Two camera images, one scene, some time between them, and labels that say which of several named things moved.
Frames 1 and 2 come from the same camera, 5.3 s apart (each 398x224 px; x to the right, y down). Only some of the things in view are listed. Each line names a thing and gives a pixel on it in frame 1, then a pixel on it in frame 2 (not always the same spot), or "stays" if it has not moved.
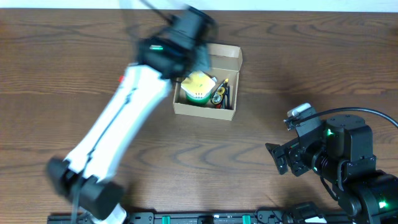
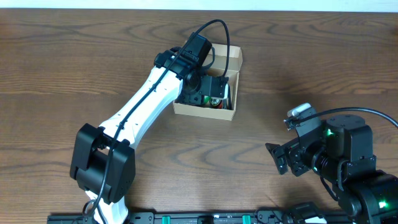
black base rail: x=206 y=217 stays
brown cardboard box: x=211 y=93 stays
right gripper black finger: x=278 y=154 stays
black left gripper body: x=196 y=60 to x=191 y=95
